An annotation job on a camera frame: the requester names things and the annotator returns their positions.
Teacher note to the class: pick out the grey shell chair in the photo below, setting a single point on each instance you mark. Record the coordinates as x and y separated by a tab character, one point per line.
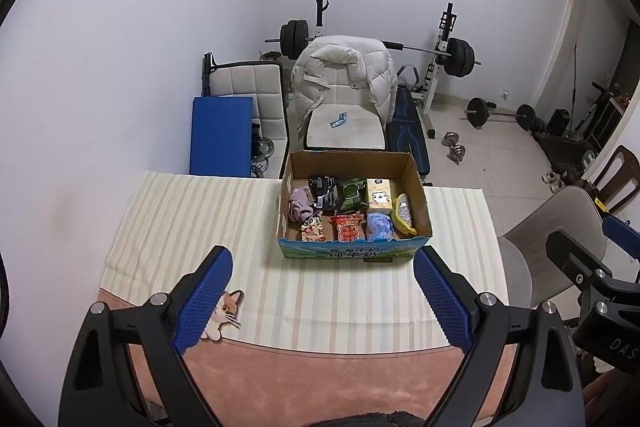
560	227

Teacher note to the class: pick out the red cartoon snack packet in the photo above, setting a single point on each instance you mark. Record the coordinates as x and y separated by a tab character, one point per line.
315	229

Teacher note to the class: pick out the cardboard box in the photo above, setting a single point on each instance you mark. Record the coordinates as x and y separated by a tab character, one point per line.
345	249

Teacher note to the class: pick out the striped pink cat tablecloth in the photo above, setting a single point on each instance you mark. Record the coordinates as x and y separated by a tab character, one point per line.
200	217

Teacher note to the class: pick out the white puffer jacket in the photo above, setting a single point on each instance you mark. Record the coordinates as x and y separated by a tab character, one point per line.
340	62

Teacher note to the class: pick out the yellow silver pouch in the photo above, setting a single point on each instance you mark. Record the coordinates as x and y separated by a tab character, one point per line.
404	214

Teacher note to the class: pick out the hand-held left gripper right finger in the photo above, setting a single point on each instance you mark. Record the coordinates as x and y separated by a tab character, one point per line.
442	297

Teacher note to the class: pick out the dark low cabinet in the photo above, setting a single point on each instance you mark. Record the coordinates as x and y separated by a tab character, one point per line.
565	154

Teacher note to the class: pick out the white padded chair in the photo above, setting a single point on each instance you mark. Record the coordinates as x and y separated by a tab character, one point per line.
265	92

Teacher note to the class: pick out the black wipes packet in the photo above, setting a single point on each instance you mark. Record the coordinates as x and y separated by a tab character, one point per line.
324	192

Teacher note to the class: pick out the yellow tissue pack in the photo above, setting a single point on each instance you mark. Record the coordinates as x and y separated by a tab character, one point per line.
379	194

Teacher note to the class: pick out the blue folded mat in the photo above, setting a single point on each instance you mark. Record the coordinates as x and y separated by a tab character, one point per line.
220	137

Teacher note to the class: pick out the purple cloth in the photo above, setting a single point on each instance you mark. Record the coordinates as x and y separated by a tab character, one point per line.
301	204

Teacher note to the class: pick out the person's right forearm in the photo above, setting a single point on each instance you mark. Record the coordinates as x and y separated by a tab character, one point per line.
610	392

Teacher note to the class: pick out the black bag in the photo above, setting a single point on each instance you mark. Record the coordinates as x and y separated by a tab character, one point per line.
558	123

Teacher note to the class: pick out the light blue packet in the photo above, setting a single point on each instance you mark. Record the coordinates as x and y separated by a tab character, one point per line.
379	227

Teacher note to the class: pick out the black blue weight bench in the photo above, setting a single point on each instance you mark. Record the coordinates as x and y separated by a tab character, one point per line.
407	127

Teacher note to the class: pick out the green snack packet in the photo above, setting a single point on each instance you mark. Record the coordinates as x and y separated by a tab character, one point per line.
351	194

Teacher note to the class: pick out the chrome dumbbell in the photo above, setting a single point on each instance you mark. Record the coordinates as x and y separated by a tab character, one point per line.
457	154
450	139

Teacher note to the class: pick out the white shoes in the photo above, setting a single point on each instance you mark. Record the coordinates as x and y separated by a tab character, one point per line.
553	182

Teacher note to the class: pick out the brown wooden chair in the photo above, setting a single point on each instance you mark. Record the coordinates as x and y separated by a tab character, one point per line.
620	182

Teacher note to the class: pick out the small blue packet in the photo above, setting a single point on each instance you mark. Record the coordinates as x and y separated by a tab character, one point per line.
338	120

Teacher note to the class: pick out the short black barbell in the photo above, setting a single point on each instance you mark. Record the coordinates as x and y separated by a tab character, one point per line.
477	112

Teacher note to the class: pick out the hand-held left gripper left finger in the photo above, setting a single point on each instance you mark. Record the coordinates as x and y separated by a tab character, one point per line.
205	297

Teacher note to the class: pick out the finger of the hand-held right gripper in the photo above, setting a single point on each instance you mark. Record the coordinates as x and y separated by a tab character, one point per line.
575	259
625	232

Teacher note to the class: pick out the white office chair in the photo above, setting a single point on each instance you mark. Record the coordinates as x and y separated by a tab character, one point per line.
365	132

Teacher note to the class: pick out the dark fleece clothing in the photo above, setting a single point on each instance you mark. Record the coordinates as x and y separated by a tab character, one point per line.
370	421

